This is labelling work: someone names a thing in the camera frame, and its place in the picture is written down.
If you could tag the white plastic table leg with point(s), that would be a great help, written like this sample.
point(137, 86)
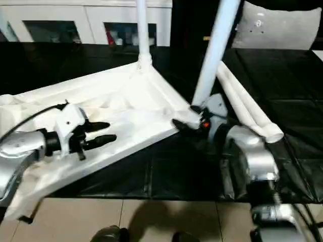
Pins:
point(237, 98)
point(217, 50)
point(143, 30)
point(265, 126)

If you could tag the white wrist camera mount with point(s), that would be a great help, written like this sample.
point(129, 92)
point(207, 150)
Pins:
point(70, 118)
point(217, 106)

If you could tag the dark robot foot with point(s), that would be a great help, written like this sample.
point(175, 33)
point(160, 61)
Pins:
point(186, 238)
point(108, 234)

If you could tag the white plastic table top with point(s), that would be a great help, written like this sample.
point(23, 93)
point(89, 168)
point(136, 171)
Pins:
point(126, 95)

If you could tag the black work mat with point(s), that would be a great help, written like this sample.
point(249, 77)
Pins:
point(176, 171)

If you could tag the white glass-door cabinet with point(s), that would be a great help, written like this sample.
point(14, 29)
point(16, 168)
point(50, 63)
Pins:
point(63, 12)

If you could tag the dark robot left foot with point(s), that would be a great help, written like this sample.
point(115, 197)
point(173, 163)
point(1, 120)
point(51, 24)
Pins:
point(108, 234)

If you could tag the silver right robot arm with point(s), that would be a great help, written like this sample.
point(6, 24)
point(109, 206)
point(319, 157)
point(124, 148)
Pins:
point(257, 156)

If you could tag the grey cushion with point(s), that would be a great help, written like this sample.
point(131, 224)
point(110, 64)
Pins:
point(277, 27)

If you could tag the dark robot right foot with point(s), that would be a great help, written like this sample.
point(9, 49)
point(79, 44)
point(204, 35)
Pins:
point(186, 238)

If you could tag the black metal support bar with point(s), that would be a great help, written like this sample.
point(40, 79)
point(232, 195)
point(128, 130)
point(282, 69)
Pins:
point(29, 218)

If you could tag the white flat board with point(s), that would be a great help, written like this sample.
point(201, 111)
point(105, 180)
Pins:
point(318, 54)

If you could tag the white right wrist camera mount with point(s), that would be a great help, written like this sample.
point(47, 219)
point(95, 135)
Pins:
point(217, 106)

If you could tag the black box with gold label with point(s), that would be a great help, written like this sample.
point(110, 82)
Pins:
point(191, 22)

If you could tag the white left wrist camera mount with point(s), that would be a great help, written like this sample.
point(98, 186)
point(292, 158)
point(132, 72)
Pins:
point(70, 118)

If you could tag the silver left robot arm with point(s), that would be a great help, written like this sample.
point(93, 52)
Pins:
point(17, 146)

